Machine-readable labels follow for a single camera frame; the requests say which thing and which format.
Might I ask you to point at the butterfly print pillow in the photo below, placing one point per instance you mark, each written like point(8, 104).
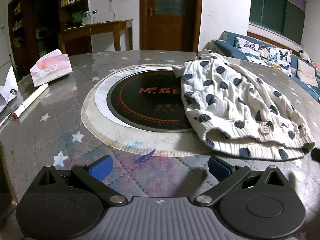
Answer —
point(278, 58)

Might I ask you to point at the brown wooden door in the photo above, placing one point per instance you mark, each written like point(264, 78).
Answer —
point(170, 24)

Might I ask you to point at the black round induction cooktop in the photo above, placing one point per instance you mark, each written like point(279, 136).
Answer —
point(149, 100)

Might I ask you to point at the dark wooden shelf cabinet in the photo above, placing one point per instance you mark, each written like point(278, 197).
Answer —
point(35, 25)

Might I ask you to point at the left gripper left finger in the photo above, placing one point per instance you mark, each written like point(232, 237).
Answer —
point(64, 204)

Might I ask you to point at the white marker pen red cap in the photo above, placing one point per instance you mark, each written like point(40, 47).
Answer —
point(26, 103)

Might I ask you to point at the white navy polka dot pants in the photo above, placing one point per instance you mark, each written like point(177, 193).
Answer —
point(235, 112)

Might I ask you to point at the pink white tissue pack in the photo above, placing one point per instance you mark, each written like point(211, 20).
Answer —
point(50, 67)

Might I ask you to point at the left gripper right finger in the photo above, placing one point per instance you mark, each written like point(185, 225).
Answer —
point(253, 204)

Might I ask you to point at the black white plush toy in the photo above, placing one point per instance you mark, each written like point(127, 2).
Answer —
point(303, 55)

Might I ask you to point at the dark green window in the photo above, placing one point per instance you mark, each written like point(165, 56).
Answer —
point(285, 17)

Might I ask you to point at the wooden side table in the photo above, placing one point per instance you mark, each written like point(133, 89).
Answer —
point(114, 27)

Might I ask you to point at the grey star quilted table cover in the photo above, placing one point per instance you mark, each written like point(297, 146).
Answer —
point(52, 124)

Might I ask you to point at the grey square cushion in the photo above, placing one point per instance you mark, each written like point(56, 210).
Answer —
point(306, 73)

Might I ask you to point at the crumpled white paper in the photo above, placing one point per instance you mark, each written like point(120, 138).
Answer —
point(9, 89)

